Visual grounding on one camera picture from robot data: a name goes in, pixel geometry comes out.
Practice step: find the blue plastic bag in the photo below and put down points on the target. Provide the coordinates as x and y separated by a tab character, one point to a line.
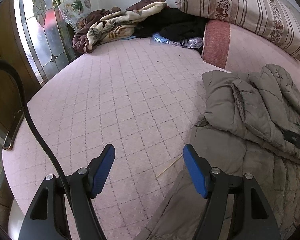
191	43

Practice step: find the olive green puffer jacket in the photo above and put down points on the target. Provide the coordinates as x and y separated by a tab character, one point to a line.
255	172

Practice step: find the pink quilted round bed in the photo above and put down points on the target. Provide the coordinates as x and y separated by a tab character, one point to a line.
142	97

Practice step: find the black clothes pile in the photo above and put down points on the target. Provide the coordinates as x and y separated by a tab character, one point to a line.
173	24

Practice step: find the floral gift bag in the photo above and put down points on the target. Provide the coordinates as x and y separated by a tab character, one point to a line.
74	11

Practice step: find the stained glass window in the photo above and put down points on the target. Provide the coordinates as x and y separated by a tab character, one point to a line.
45	37

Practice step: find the pink bolster cushion centre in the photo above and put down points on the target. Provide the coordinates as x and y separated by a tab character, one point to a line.
233	48

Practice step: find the beige brown patterned blanket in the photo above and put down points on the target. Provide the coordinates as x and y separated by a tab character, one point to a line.
102	26

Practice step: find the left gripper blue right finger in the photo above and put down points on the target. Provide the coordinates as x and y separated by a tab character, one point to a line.
199	170

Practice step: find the striped floral pillow left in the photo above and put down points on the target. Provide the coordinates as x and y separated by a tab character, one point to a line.
270	19

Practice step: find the thin wooden stick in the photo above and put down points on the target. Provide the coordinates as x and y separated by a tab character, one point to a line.
157	176

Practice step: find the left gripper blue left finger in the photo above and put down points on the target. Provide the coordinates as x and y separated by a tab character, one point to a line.
99	169

